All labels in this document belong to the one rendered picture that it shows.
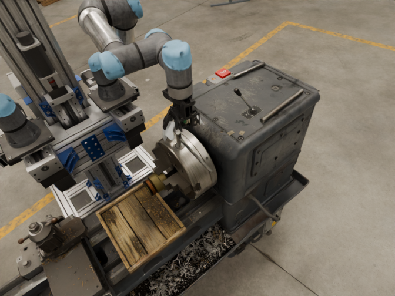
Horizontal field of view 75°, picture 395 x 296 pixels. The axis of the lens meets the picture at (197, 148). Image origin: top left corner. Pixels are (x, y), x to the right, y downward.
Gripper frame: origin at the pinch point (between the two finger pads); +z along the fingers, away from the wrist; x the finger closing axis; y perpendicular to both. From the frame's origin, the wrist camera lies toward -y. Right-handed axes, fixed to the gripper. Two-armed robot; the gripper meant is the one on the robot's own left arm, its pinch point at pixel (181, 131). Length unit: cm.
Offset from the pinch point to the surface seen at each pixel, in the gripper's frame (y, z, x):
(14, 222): -104, 148, -125
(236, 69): -33, 13, 51
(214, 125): -3.7, 10.5, 17.1
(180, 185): 6.9, 23.7, -6.8
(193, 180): 9.8, 19.8, -1.7
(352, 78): -70, 139, 275
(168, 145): -6.0, 12.8, -3.9
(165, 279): 24, 76, -30
